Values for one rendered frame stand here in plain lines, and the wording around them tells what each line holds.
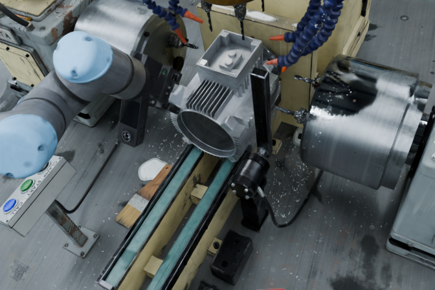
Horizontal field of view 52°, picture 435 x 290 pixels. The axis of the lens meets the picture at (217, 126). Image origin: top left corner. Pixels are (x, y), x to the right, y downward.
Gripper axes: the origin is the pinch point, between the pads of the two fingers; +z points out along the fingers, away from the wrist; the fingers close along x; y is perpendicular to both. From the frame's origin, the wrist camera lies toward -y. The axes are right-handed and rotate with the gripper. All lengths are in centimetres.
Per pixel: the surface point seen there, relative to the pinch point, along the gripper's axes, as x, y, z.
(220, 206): -13.1, -16.6, 12.9
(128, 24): 19.3, 15.3, 0.3
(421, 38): -40, 49, 62
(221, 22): 2.1, 24.3, 10.8
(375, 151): -41.5, 5.7, 1.5
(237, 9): -9.8, 22.2, -8.9
